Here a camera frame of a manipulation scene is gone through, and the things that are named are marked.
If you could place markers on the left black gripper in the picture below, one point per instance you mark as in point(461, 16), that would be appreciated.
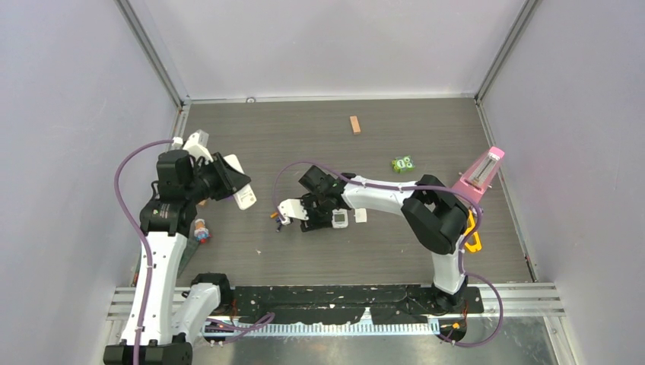
point(230, 179)

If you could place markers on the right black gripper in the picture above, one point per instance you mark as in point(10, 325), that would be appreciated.
point(312, 223)

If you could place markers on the large white remote control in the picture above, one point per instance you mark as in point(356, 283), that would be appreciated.
point(244, 195)

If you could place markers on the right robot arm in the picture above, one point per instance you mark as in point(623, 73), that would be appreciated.
point(437, 218)

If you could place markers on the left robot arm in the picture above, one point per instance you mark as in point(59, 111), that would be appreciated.
point(155, 333)

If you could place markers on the small white remote control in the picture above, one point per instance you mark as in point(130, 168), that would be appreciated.
point(339, 219)

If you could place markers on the white battery cover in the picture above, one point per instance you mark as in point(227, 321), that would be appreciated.
point(360, 216)

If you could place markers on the small toy figure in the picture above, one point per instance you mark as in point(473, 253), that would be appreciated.
point(201, 232)

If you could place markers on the wooden block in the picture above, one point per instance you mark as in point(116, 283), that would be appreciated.
point(355, 125)

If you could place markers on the green monster cube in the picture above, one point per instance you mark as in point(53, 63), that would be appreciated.
point(403, 164)

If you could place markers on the pink metronome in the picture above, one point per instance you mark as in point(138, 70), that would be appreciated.
point(476, 180)

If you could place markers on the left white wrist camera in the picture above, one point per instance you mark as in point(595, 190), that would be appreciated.
point(195, 144)

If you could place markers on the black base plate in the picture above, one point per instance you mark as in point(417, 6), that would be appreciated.
point(346, 304)

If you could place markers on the yellow triangle frame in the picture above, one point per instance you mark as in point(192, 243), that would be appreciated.
point(473, 244)

